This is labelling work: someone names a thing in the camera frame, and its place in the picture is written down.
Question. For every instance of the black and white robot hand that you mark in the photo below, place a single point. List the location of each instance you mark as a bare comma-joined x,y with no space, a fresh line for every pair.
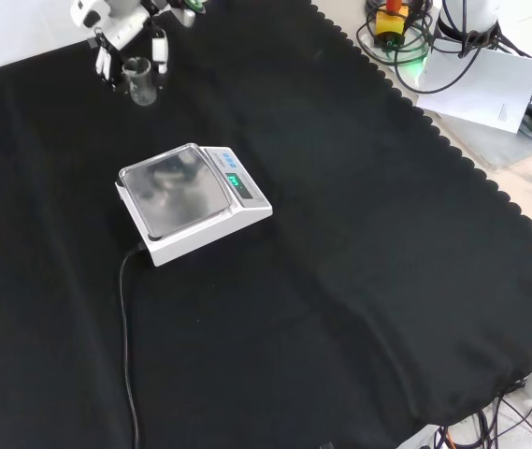
125,25

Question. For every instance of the small clear glass beaker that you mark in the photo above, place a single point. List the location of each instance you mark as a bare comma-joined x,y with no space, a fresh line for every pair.
141,84

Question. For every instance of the white electronic balance steel pan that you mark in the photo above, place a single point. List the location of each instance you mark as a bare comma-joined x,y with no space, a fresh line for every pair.
195,206

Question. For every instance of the yellow emergency stop button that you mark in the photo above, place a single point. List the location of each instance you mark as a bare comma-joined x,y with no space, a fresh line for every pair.
389,23

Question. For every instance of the black bench cloth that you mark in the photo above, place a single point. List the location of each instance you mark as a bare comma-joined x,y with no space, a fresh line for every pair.
321,262

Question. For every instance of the white paper sheet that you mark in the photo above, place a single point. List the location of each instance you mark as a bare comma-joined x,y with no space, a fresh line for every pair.
485,89

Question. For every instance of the grey metal plate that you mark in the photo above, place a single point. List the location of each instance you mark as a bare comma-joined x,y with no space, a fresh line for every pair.
490,145

